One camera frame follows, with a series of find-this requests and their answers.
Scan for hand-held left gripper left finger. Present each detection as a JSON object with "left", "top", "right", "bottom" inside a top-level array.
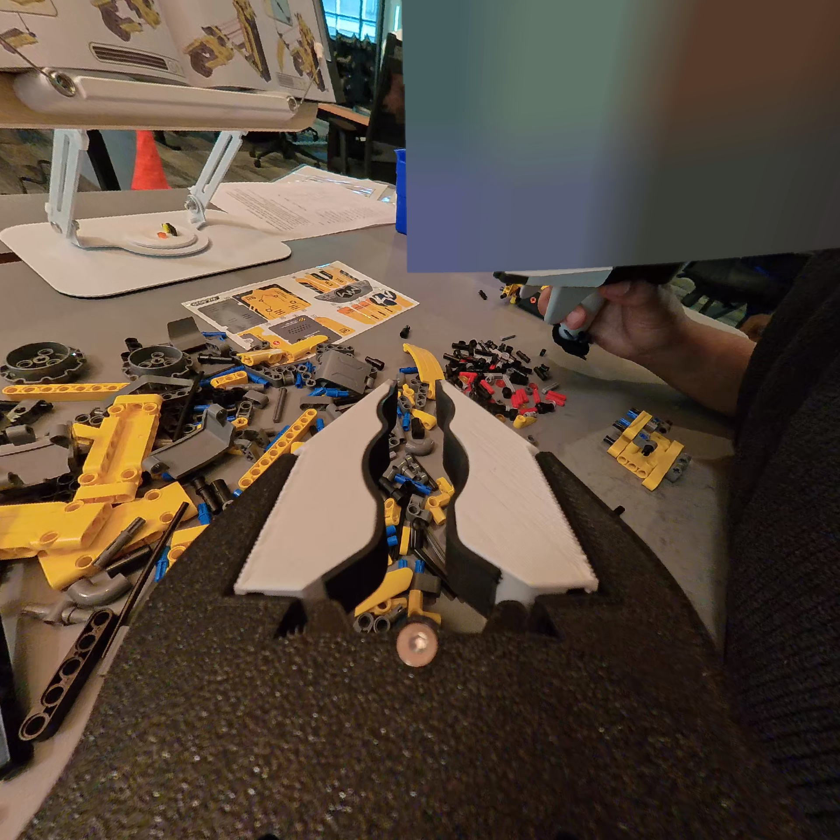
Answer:
[{"left": 234, "top": 379, "right": 400, "bottom": 614}]

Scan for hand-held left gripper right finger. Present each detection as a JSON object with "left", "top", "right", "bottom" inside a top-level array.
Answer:
[{"left": 434, "top": 379, "right": 599, "bottom": 618}]

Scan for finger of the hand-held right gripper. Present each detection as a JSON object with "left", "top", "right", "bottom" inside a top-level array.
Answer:
[{"left": 494, "top": 269, "right": 611, "bottom": 290}]

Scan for person's right forearm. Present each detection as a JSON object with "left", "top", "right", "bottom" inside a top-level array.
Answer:
[{"left": 676, "top": 308, "right": 765, "bottom": 419}]

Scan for person's right hand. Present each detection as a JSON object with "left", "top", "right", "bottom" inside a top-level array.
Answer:
[{"left": 537, "top": 280, "right": 698, "bottom": 362}]

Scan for pile of black red connector pins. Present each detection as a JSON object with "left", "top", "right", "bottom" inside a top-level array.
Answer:
[{"left": 441, "top": 333, "right": 570, "bottom": 432}]

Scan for yellow partly built assembly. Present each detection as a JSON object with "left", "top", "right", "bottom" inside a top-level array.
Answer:
[{"left": 602, "top": 409, "right": 694, "bottom": 493}]

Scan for yellow curved panel piece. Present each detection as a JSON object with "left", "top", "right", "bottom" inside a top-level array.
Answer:
[{"left": 402, "top": 342, "right": 447, "bottom": 385}]

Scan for yellow grey sticker sheet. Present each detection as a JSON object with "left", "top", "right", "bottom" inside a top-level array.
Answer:
[{"left": 181, "top": 260, "right": 421, "bottom": 353}]

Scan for pile of yellow grey building pieces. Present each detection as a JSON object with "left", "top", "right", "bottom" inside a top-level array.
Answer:
[{"left": 0, "top": 315, "right": 463, "bottom": 744}]

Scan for grey wheel hub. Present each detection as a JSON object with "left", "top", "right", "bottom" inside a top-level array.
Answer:
[
  {"left": 121, "top": 344, "right": 192, "bottom": 383},
  {"left": 0, "top": 340, "right": 88, "bottom": 385}
]

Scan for black office chair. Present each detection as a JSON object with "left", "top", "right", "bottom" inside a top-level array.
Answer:
[{"left": 363, "top": 31, "right": 405, "bottom": 182}]

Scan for white printed paper sheets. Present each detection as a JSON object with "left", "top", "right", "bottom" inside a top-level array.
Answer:
[{"left": 209, "top": 164, "right": 399, "bottom": 242}]

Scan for person's dark clothing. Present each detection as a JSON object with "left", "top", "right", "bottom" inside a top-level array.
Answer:
[{"left": 718, "top": 248, "right": 840, "bottom": 840}]

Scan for white book stand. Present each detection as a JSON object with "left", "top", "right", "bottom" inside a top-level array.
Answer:
[{"left": 0, "top": 66, "right": 320, "bottom": 300}]

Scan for orange traffic cone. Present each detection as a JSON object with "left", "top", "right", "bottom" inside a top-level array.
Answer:
[{"left": 130, "top": 129, "right": 173, "bottom": 192}]

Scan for building instruction booklet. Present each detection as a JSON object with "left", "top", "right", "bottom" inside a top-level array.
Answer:
[{"left": 0, "top": 0, "right": 338, "bottom": 107}]

